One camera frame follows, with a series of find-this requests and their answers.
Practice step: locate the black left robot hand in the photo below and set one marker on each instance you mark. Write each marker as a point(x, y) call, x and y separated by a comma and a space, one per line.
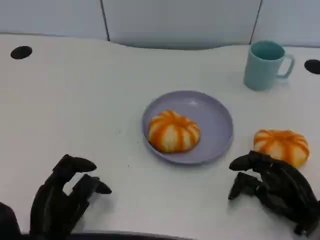
point(50, 202)

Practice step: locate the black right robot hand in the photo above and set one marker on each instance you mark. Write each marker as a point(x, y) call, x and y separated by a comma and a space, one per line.
point(285, 190)

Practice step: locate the orange white toy bread roll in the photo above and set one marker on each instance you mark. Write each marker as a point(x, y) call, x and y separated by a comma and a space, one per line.
point(175, 132)
point(282, 143)

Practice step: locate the lilac plate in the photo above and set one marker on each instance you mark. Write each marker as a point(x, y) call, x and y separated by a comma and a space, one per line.
point(212, 120)

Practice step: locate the pale green mug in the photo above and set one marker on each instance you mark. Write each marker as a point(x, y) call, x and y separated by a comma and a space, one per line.
point(262, 70)

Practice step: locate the grey partition panel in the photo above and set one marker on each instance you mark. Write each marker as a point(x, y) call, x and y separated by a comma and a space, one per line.
point(180, 22)
point(290, 20)
point(50, 17)

